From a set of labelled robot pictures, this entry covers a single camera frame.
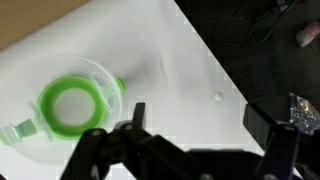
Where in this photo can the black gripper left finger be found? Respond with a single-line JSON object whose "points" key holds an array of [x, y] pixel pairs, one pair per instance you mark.
{"points": [[145, 156]]}

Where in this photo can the brown cardboard box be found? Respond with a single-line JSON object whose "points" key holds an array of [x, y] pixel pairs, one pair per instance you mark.
{"points": [[19, 18]]}

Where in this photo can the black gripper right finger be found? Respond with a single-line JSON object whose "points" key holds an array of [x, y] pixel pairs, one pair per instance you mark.
{"points": [[289, 154]]}

